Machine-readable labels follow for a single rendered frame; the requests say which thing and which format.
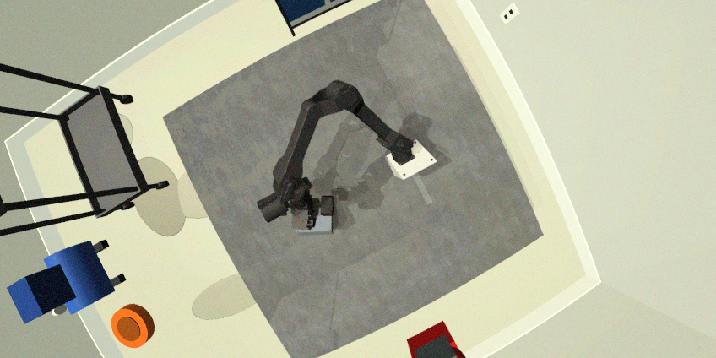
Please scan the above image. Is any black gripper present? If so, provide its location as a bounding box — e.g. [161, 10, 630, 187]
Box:
[287, 190, 334, 216]

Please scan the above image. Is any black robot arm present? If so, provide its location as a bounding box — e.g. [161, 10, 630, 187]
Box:
[257, 80, 415, 230]

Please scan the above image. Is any grey sloped panel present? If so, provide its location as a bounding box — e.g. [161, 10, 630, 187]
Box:
[296, 208, 334, 236]

